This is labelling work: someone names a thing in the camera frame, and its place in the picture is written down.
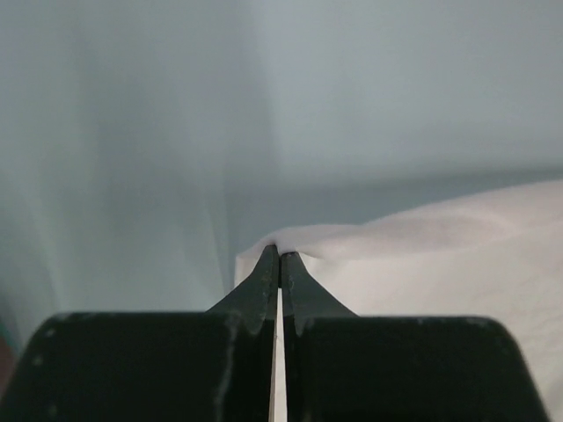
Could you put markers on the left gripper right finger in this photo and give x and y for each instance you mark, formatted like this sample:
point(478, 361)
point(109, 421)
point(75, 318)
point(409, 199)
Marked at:
point(345, 367)

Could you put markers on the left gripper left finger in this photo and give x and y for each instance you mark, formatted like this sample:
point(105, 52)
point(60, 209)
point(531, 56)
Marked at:
point(215, 365)

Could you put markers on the white printed t shirt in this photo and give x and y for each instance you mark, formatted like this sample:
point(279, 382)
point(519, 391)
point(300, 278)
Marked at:
point(496, 254)

